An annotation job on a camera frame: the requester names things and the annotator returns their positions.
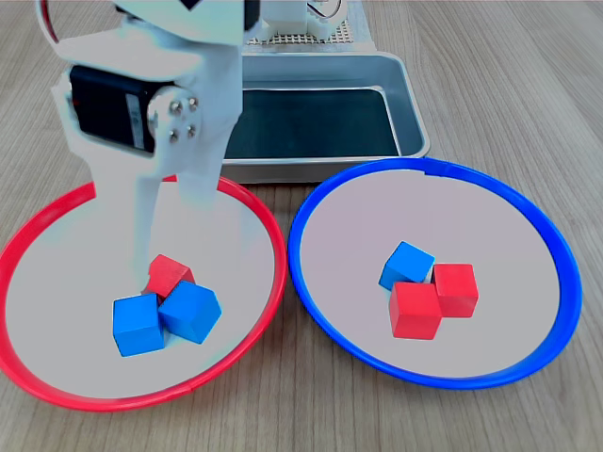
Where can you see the blue cube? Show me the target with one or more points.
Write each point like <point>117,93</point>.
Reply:
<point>190,311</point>
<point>406,264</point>
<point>136,325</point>

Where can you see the red cube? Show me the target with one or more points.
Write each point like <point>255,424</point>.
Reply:
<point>456,289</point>
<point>167,275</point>
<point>415,311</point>

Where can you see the black tray mat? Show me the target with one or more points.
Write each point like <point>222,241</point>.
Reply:
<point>306,122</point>

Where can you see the pale perforated plate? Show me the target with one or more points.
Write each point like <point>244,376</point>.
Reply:
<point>292,41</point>

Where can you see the red-rimmed white plate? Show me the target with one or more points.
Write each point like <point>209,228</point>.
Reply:
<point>70,329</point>

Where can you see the translucent tape sheet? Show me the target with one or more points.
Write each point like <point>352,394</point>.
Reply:
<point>363,28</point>

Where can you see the steel tray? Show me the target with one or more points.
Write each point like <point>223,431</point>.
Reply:
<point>405,94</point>

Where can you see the blue-rimmed white plate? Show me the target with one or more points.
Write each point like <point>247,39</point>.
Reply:
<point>494,235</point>

